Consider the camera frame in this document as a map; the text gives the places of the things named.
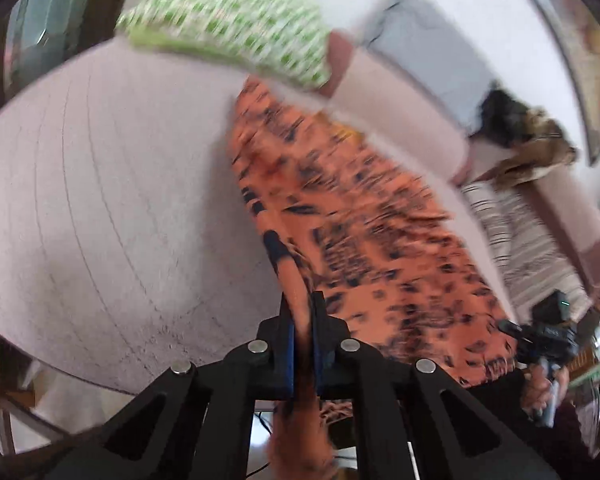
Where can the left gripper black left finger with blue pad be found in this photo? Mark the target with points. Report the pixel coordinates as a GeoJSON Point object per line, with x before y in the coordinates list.
{"type": "Point", "coordinates": [193, 423]}

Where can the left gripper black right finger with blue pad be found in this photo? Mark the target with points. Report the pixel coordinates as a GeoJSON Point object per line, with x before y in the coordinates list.
{"type": "Point", "coordinates": [413, 421]}

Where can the orange black floral garment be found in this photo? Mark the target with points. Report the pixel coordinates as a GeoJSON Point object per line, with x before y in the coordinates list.
{"type": "Point", "coordinates": [374, 277]}

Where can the person's right hand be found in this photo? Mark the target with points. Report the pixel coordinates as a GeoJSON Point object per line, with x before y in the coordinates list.
{"type": "Point", "coordinates": [537, 390]}

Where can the striped beige blanket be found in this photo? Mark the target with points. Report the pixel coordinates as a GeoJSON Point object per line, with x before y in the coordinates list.
{"type": "Point", "coordinates": [528, 257]}

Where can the brown furry cloth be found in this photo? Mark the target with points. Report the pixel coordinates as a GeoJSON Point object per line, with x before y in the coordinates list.
{"type": "Point", "coordinates": [533, 159]}

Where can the pink quilted bed cover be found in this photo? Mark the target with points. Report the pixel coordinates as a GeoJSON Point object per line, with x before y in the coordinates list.
{"type": "Point", "coordinates": [125, 243]}

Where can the black furry cloth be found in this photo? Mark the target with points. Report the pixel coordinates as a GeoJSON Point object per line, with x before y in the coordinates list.
{"type": "Point", "coordinates": [503, 119]}

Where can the pink quilted bolster cushion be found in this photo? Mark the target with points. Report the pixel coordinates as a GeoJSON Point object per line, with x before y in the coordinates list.
{"type": "Point", "coordinates": [374, 90]}

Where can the grey pillow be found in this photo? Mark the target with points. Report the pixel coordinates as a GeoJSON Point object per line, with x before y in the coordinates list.
{"type": "Point", "coordinates": [414, 36]}

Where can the green white patterned pillow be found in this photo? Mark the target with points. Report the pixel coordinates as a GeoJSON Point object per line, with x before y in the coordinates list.
{"type": "Point", "coordinates": [287, 38]}

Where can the stained glass wooden door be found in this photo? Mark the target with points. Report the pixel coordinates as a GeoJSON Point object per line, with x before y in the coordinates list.
{"type": "Point", "coordinates": [37, 36]}

